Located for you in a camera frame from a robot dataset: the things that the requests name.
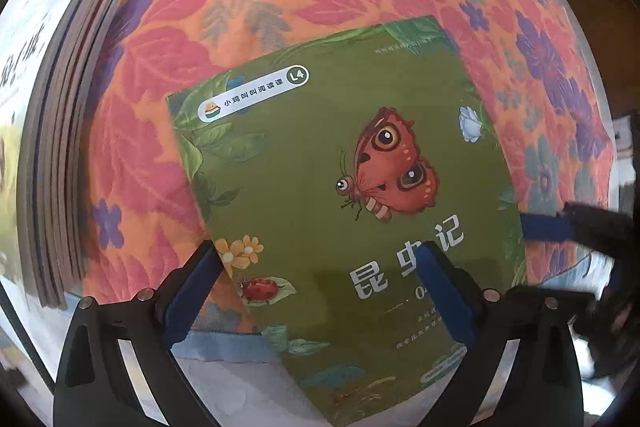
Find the orange floral table cloth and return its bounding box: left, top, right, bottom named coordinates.
left=81, top=0, right=614, bottom=335

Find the black cable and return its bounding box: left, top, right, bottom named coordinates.
left=0, top=283, right=57, bottom=388

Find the green insect butterfly book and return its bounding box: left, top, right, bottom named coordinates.
left=166, top=16, right=526, bottom=426

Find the white rabbit hill book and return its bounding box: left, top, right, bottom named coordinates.
left=1, top=0, right=122, bottom=309

